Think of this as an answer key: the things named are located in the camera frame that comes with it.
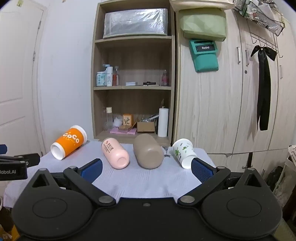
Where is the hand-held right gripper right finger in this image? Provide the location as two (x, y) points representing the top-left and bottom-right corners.
(178, 157), (269, 208)

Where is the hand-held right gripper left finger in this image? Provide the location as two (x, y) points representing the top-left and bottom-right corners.
(28, 159), (116, 208)

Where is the white cup with green print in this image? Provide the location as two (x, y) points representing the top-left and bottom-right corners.
(171, 138), (197, 169)

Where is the pink cup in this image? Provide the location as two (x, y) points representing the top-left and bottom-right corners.
(101, 137), (130, 169)

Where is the orange paper cup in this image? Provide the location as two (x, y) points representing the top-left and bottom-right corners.
(50, 125), (88, 160)

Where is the taupe brown cup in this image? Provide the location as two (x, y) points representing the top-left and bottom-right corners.
(133, 134), (164, 169)

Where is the pink flat pack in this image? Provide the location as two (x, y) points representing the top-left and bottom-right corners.
(110, 127), (137, 135)

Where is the clear bottle with cream cap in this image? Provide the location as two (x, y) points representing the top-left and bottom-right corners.
(106, 107), (114, 131)

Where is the white tablecloth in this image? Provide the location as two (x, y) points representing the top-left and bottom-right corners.
(3, 139), (218, 209)

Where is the orange printed box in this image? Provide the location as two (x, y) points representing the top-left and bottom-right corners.
(122, 113), (134, 127)

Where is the white paper towel roll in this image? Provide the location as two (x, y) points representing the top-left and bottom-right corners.
(158, 106), (169, 137)

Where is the cardboard box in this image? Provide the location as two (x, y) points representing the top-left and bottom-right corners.
(137, 120), (155, 133)

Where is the wooden wardrobe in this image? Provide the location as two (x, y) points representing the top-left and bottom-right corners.
(175, 2), (296, 163)

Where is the white door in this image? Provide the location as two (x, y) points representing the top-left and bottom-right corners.
(0, 0), (48, 158)

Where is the black bag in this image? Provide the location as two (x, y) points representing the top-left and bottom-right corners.
(265, 165), (284, 193)

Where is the white and teal canister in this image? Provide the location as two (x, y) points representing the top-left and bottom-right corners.
(96, 71), (107, 87)

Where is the white spray bottle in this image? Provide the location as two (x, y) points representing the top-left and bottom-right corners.
(103, 64), (114, 87)

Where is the black ribbon bow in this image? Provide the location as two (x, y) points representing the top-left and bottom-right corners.
(251, 45), (277, 131)

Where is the teal pouch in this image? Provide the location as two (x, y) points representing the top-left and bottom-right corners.
(189, 39), (219, 73)

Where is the wooden shelf unit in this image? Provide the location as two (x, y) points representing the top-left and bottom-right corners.
(91, 0), (176, 147)

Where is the green cushion bag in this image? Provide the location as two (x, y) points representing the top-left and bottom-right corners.
(179, 9), (227, 42)

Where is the plastic-wrapped grey box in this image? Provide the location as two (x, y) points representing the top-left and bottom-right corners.
(103, 7), (169, 39)

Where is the cream storage box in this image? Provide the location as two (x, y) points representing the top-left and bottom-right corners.
(169, 0), (234, 11)

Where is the black wire rack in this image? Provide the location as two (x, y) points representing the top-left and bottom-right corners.
(233, 0), (285, 37)

